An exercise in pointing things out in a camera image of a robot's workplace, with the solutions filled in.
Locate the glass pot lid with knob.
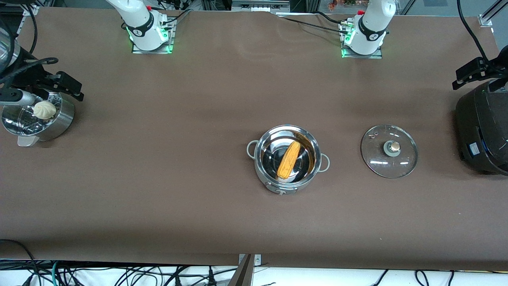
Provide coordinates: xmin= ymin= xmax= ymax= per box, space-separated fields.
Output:
xmin=360 ymin=124 xmax=418 ymax=179

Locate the yellow corn cob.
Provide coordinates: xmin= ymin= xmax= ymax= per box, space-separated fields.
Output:
xmin=276 ymin=141 xmax=301 ymax=180

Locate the steel steamer pot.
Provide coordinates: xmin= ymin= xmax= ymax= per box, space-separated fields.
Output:
xmin=1 ymin=92 xmax=76 ymax=147

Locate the white steamed bun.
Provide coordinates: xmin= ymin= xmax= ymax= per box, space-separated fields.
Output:
xmin=33 ymin=100 xmax=57 ymax=122

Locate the black rice cooker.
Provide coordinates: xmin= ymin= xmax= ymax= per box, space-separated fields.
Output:
xmin=455 ymin=79 xmax=508 ymax=176

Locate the grey box behind table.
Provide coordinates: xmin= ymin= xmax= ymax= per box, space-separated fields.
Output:
xmin=231 ymin=0 xmax=291 ymax=12

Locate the aluminium frame profile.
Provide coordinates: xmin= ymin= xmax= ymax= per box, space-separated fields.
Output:
xmin=478 ymin=0 xmax=508 ymax=27

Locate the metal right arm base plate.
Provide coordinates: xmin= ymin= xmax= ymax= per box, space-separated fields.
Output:
xmin=131 ymin=17 xmax=176 ymax=54

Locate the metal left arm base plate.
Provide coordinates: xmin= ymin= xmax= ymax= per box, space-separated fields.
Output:
xmin=341 ymin=20 xmax=383 ymax=59

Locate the black right arm base cable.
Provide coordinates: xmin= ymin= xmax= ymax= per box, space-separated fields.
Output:
xmin=161 ymin=8 xmax=194 ymax=25

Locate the black arm base cable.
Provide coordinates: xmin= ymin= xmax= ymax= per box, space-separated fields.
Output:
xmin=314 ymin=11 xmax=346 ymax=25
xmin=161 ymin=8 xmax=194 ymax=25
xmin=278 ymin=16 xmax=344 ymax=35

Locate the black left arm base cable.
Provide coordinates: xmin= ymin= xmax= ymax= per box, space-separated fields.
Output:
xmin=278 ymin=16 xmax=344 ymax=35
xmin=314 ymin=11 xmax=346 ymax=25

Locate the stainless steel pot with handles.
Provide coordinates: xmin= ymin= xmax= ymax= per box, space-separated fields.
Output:
xmin=246 ymin=126 xmax=331 ymax=195

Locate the dark camera mount pole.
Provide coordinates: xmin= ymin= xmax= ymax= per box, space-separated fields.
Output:
xmin=228 ymin=254 xmax=254 ymax=286

